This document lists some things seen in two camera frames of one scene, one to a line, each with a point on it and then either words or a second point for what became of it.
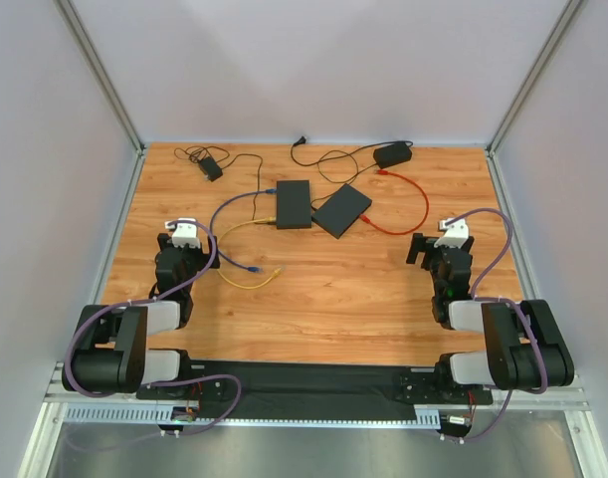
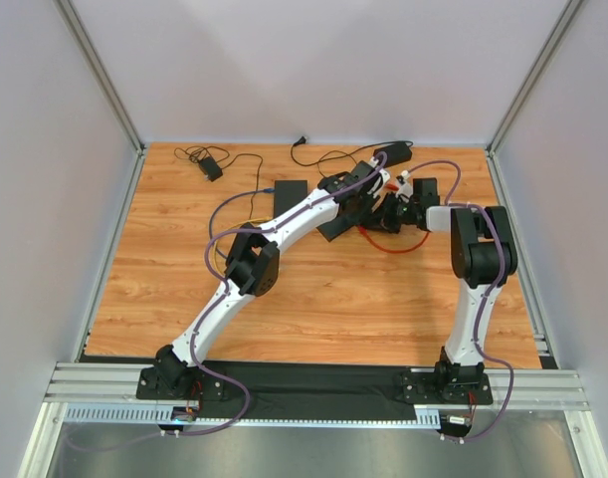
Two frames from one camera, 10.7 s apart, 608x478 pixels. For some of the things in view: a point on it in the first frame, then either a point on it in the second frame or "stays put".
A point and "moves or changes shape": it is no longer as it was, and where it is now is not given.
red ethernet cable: x=365 y=219 moves or changes shape
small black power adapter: x=211 y=169 stays put
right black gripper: x=418 y=247 to x=390 y=214
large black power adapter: x=392 y=154 stays put
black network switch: x=294 y=203 stays put
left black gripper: x=163 y=242 to x=356 y=208
